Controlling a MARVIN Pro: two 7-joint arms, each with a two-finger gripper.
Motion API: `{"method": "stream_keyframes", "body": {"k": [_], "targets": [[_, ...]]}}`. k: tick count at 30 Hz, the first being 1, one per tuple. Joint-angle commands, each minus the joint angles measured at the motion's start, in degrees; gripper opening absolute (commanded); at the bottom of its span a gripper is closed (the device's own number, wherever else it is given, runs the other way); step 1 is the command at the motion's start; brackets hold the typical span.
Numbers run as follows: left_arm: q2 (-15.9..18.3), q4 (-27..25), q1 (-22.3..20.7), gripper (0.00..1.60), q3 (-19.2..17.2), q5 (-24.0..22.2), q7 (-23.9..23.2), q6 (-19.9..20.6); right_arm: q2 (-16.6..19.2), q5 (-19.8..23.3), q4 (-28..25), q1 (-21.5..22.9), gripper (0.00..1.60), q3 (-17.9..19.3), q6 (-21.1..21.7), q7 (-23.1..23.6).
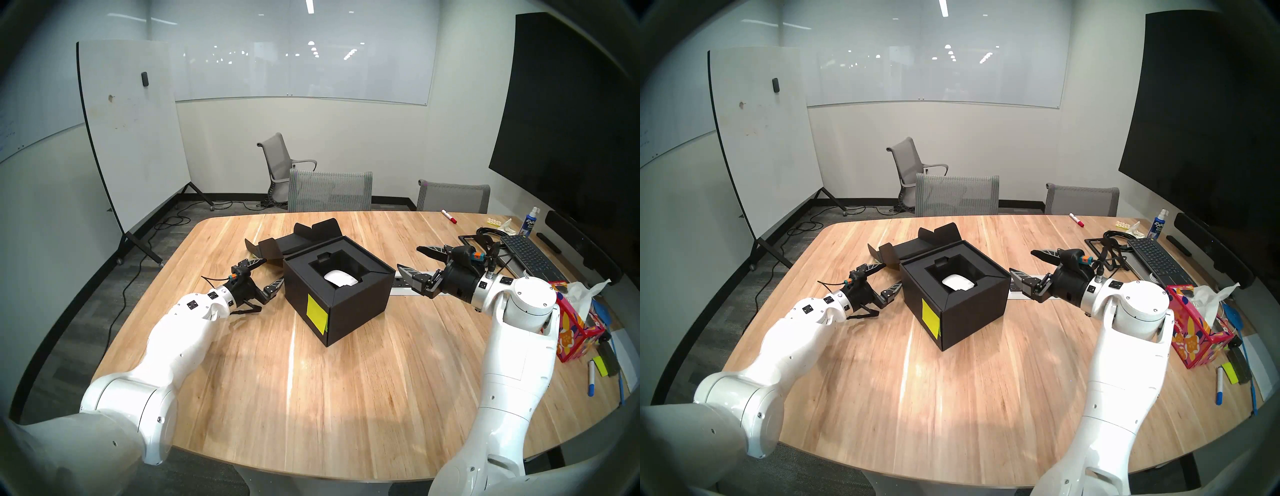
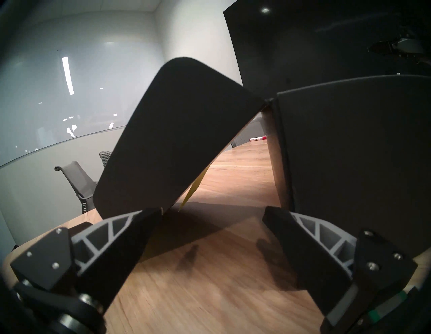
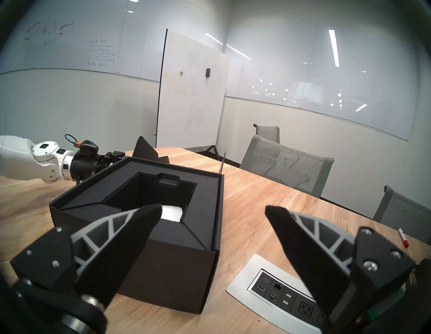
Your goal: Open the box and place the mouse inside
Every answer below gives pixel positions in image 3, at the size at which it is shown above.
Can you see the black foam box insert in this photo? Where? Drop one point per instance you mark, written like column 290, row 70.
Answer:
column 202, row 208

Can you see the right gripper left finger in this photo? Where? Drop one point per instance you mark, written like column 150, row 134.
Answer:
column 114, row 256

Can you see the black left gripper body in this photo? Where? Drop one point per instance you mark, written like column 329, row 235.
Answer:
column 87, row 165

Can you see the clean glass wall whiteboard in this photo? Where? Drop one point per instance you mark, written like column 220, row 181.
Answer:
column 320, row 67

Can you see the rolling whiteboard on black stand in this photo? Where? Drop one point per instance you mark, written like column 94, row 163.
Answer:
column 192, row 94

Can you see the red whiteboard marker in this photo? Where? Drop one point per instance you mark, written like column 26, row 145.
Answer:
column 403, row 237

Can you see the silver table power outlet panel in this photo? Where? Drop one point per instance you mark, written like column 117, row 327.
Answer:
column 245, row 286

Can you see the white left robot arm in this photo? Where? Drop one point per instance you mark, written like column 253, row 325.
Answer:
column 20, row 158

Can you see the black cardboard box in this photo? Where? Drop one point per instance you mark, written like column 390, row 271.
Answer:
column 175, row 269

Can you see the grey fabric chair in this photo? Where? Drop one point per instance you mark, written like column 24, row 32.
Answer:
column 404, row 212

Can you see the white computer mouse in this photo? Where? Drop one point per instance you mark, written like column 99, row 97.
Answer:
column 171, row 213

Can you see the glass wall whiteboard with writing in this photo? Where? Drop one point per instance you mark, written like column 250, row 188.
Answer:
column 84, row 33

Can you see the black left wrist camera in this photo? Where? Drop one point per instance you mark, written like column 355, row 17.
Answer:
column 88, row 147

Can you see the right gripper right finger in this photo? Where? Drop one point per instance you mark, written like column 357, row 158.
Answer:
column 313, row 262

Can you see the grey mesh chair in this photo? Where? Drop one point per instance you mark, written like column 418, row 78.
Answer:
column 286, row 165

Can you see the grey office chair with armrests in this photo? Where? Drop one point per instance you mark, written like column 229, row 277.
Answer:
column 267, row 134

